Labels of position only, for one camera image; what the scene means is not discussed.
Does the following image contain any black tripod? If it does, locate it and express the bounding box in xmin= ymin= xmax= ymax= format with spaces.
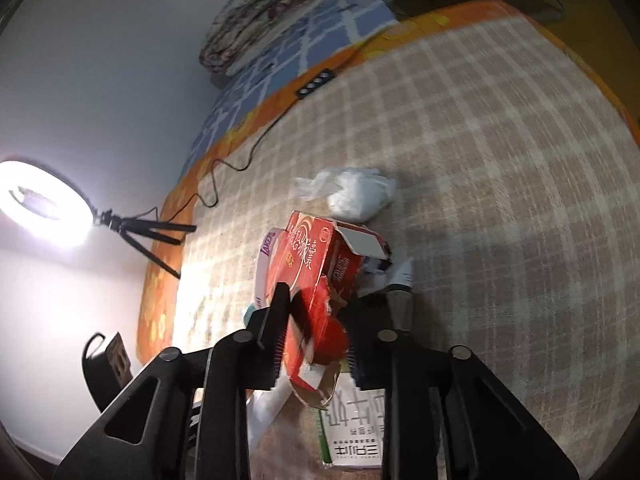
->
xmin=92 ymin=205 xmax=198 ymax=281

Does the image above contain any torn red carton box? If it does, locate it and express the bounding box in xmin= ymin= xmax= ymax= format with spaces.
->
xmin=272 ymin=210 xmax=393 ymax=408

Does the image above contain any white green carton box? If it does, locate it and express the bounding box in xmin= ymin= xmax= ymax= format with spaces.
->
xmin=317 ymin=372 xmax=388 ymax=471

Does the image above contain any beige plaid blanket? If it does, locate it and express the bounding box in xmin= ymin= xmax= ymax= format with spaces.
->
xmin=172 ymin=10 xmax=640 ymax=480

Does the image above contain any white wrapper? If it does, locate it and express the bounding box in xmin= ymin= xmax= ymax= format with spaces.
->
xmin=360 ymin=257 xmax=416 ymax=293

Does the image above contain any ring light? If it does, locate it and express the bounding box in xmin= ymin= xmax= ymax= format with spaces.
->
xmin=0 ymin=160 xmax=96 ymax=248

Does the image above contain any black cable remote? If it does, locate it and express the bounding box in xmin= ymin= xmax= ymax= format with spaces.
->
xmin=295 ymin=67 xmax=336 ymax=100

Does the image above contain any white plastic bag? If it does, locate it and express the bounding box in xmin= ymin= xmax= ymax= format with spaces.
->
xmin=292 ymin=166 xmax=398 ymax=222

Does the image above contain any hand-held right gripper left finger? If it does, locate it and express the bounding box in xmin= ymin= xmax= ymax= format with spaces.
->
xmin=54 ymin=281 xmax=292 ymax=480

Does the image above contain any black cable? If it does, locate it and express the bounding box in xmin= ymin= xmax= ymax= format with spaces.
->
xmin=192 ymin=25 xmax=396 ymax=208

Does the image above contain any blue checkered sheet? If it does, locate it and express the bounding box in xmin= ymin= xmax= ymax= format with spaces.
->
xmin=180 ymin=0 xmax=401 ymax=181

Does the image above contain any purple white packet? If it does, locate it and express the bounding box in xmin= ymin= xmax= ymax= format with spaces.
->
xmin=252 ymin=226 xmax=288 ymax=311

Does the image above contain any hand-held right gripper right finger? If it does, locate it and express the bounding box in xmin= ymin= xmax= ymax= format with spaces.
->
xmin=345 ymin=294 xmax=582 ymax=480

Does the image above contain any folded blankets pile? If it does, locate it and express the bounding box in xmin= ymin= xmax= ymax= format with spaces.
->
xmin=199 ymin=0 xmax=326 ymax=78

